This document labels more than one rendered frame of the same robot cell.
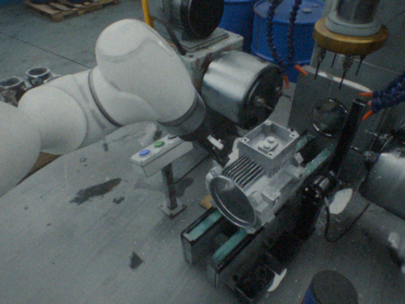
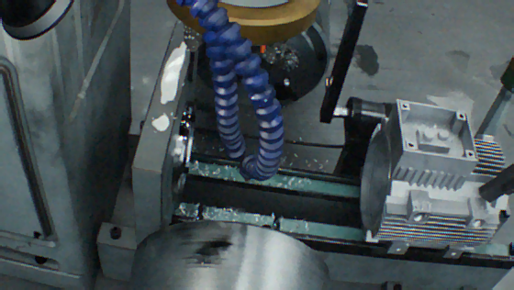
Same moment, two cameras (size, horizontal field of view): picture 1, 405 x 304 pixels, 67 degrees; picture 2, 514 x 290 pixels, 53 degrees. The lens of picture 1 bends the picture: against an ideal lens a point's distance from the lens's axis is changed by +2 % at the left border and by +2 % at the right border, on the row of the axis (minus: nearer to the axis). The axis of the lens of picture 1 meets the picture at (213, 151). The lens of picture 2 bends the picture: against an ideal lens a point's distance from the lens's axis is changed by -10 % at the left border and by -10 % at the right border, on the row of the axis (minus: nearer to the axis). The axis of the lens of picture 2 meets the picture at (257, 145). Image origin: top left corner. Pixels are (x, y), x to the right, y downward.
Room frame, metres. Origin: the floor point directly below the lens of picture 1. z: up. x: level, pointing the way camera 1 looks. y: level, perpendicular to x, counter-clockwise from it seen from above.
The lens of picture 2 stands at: (1.18, 0.05, 1.68)
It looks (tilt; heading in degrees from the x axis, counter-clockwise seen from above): 48 degrees down; 221
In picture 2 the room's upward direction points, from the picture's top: 12 degrees clockwise
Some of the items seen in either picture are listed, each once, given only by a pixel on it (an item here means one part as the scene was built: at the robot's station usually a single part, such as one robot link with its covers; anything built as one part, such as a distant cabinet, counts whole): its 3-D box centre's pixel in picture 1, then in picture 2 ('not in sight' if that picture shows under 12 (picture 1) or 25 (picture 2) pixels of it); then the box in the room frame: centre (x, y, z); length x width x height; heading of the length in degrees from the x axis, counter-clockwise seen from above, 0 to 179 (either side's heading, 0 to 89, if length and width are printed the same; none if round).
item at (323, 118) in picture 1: (328, 119); (184, 149); (0.84, -0.39, 1.02); 0.15 x 0.02 x 0.15; 45
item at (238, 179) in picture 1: (254, 181); (430, 186); (0.56, -0.11, 1.02); 0.20 x 0.19 x 0.19; 137
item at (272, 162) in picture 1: (267, 148); (429, 145); (0.59, -0.14, 1.11); 0.12 x 0.11 x 0.07; 137
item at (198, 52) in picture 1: (190, 75); not in sight; (1.19, 0.10, 0.99); 0.35 x 0.31 x 0.37; 45
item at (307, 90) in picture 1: (334, 121); (145, 160); (0.88, -0.44, 0.97); 0.30 x 0.11 x 0.34; 45
